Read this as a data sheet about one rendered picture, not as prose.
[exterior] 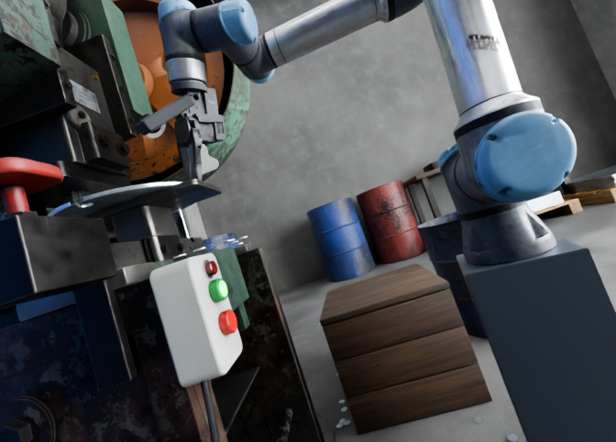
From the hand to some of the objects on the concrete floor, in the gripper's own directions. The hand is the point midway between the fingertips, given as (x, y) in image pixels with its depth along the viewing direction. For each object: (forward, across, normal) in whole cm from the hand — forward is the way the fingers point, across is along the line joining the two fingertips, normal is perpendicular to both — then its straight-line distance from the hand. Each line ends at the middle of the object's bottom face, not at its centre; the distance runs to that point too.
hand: (193, 182), depth 61 cm
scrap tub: (+71, -38, -109) cm, 136 cm away
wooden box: (+78, -18, -58) cm, 98 cm away
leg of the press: (+91, +19, +8) cm, 93 cm away
